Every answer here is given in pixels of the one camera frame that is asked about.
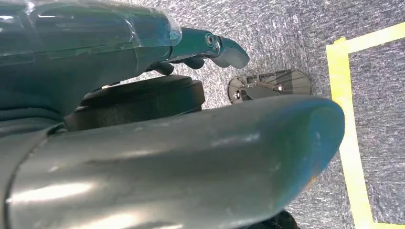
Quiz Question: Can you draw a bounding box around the black robot body part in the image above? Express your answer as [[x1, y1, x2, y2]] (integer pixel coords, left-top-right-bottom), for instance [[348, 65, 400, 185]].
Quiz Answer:
[[250, 210, 301, 229]]

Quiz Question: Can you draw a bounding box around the black round robot joint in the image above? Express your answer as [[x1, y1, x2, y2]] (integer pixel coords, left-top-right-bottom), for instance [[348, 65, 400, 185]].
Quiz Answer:
[[63, 74, 206, 132]]

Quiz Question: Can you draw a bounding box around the yellow floor tape outline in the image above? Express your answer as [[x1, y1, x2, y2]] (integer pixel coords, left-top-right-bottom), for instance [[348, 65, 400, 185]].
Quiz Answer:
[[326, 21, 405, 229]]

